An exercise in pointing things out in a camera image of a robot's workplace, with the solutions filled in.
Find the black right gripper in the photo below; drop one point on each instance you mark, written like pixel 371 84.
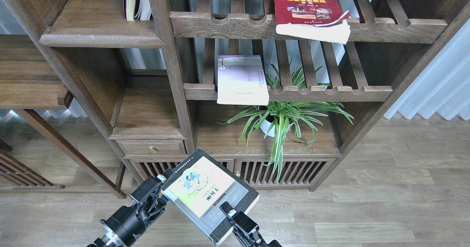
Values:
pixel 245 228

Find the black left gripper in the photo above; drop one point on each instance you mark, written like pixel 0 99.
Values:
pixel 127 224

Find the green and grey book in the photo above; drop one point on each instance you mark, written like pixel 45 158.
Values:
pixel 198 187

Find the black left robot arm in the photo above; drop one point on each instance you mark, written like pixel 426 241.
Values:
pixel 127 224

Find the upright books on shelf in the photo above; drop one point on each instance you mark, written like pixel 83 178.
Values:
pixel 137 9

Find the white plant pot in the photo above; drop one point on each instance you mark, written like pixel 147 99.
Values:
pixel 268 126

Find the green spider plant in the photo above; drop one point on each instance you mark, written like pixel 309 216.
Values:
pixel 283 114

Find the pale lavender book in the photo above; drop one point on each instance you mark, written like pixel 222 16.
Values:
pixel 241 81

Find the wooden side furniture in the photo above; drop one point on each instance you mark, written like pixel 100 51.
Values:
pixel 23 177

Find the dark wooden bookshelf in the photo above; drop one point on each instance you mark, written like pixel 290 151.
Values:
pixel 153 83

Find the red cover book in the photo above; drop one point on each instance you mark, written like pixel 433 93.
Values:
pixel 320 20

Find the white curtain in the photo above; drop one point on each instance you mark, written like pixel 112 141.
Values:
pixel 444 85

